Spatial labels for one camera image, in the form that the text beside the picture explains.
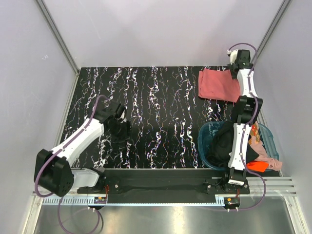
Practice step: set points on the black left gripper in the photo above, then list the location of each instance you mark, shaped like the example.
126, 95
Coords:
126, 134

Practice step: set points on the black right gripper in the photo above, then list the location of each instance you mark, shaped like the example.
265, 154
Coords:
230, 65

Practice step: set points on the salmon pink t-shirt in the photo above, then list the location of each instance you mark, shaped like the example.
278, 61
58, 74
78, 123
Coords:
218, 85

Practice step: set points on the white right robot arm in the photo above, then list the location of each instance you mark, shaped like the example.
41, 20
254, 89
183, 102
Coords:
246, 111

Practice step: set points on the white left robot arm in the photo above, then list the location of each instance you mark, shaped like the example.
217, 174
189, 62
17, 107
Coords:
53, 168

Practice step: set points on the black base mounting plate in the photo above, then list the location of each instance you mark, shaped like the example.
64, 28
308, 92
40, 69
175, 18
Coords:
119, 181

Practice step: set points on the patterned red yellow garment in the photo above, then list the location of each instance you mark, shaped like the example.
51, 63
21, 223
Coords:
254, 136

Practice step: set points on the teal plastic laundry basket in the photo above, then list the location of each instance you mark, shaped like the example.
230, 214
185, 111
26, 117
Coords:
206, 135

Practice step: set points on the black t-shirt in basket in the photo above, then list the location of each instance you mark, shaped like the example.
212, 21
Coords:
218, 154

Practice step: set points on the orange garment in basket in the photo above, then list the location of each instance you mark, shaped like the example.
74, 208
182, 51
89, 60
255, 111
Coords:
258, 166

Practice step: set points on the pale pink garment in basket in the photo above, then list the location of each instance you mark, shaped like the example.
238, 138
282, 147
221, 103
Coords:
273, 164

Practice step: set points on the aluminium frame rail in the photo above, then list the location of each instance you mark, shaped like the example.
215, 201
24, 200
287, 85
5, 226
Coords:
279, 186

